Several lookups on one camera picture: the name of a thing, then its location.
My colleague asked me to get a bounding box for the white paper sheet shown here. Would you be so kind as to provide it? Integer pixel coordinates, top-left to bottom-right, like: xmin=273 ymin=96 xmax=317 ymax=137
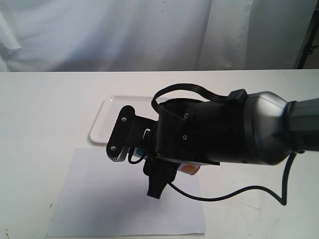
xmin=48 ymin=148 xmax=206 ymax=237

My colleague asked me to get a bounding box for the black camera cable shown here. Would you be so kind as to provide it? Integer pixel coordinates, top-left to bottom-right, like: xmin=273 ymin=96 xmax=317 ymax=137
xmin=128 ymin=84 xmax=297 ymax=206

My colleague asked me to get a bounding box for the white cloth backdrop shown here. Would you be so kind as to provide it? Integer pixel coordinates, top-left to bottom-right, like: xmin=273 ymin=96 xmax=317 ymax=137
xmin=0 ymin=0 xmax=317 ymax=72

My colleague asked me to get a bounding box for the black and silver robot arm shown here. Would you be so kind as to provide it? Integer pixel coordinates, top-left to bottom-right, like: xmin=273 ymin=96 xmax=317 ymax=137
xmin=143 ymin=89 xmax=319 ymax=205

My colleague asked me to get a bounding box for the spray can with coloured dots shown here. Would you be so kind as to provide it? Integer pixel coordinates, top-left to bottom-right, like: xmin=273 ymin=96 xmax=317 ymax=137
xmin=128 ymin=148 xmax=200 ymax=175

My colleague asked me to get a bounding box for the white rectangular plastic tray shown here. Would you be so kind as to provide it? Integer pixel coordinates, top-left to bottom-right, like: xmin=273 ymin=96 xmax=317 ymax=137
xmin=89 ymin=95 xmax=158 ymax=144

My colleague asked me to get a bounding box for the black tripod stand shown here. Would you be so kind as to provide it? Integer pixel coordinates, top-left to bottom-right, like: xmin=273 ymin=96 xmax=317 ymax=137
xmin=296 ymin=1 xmax=319 ymax=69

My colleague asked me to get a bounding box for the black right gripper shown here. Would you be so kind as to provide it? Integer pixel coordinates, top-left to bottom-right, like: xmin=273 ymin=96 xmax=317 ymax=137
xmin=126 ymin=99 xmax=221 ymax=199

